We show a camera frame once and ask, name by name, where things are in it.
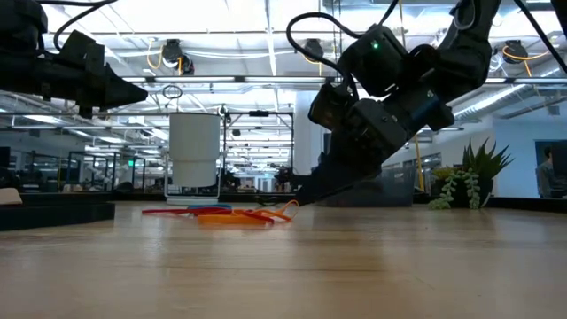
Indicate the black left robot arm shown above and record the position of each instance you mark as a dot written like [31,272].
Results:
[20,24]

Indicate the person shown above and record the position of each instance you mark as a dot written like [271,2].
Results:
[547,177]

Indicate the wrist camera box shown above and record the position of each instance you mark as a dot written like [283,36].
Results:
[330,106]
[80,51]

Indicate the black aluminium table frame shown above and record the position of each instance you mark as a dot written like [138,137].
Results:
[133,198]

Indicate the potted green succulent plant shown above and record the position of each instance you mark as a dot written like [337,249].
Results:
[485,166]

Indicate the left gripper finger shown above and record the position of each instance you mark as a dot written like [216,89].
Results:
[113,71]
[124,93]

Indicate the black workstation frame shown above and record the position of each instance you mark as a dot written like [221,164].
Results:
[259,114]

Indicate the red rubber band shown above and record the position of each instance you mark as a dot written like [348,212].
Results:
[168,212]

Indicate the long ceiling light strip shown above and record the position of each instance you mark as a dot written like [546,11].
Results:
[221,80]

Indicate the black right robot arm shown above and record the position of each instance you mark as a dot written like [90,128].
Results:
[469,44]

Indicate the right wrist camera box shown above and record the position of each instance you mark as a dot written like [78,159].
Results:
[330,106]

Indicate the translucent grey plastic bin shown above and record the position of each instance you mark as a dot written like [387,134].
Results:
[398,190]

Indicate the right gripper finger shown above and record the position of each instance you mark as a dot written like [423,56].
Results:
[328,181]
[354,186]

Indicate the white cylindrical machine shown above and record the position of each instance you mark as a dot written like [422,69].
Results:
[195,146]

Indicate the black rubber band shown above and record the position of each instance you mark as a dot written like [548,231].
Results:
[53,216]

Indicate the silver ventilation duct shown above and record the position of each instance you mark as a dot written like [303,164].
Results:
[522,91]

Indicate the black rectangular screen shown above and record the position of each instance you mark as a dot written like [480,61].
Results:
[327,144]

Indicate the blue rubber band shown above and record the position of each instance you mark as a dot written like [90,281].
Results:
[208,206]

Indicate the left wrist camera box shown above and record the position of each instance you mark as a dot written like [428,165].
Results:
[80,51]

